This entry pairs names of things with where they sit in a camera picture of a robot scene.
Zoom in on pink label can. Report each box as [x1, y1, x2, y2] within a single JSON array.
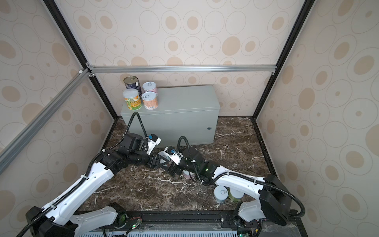
[[183, 170, 196, 180]]

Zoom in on teal bear label can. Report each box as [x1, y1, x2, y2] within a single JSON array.
[[213, 186, 229, 203]]

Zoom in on orange peach label can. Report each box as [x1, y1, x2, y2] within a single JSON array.
[[142, 91, 158, 110]]

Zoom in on green orange plastic-lid can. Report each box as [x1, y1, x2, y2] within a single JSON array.
[[123, 88, 142, 111]]

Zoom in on pink white small can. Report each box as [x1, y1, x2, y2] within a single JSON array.
[[143, 82, 158, 94]]

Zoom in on dark blue tin can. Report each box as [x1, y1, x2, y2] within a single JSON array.
[[123, 76, 142, 96]]

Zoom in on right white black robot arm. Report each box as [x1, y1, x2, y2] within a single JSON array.
[[159, 147, 292, 226]]

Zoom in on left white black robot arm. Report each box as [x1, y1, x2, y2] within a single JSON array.
[[18, 133, 161, 237]]

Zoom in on grey metal cabinet box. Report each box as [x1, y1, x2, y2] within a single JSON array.
[[129, 85, 220, 148]]

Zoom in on green label plastic-lid can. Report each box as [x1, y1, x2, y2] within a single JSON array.
[[228, 188, 244, 202]]

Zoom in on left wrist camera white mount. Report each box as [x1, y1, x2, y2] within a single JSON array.
[[146, 134, 161, 155]]

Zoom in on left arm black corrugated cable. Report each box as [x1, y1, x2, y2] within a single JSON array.
[[16, 112, 149, 237]]

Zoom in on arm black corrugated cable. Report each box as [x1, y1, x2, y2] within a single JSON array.
[[16, 112, 149, 237], [177, 136, 306, 218]]

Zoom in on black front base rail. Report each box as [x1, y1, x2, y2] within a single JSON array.
[[73, 209, 309, 237]]

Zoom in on back horizontal aluminium rail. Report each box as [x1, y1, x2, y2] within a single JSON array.
[[89, 65, 277, 73]]

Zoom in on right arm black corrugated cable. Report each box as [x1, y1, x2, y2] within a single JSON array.
[[177, 136, 306, 218]]

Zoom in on left side aluminium rail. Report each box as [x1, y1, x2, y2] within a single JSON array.
[[1, 69, 90, 173]]

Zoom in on left black corner post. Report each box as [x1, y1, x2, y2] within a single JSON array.
[[42, 0, 118, 121]]

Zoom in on black corner post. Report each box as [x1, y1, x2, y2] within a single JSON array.
[[42, 0, 118, 121], [252, 0, 315, 121]]

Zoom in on right black corner post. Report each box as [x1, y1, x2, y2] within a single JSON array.
[[252, 0, 315, 121]]

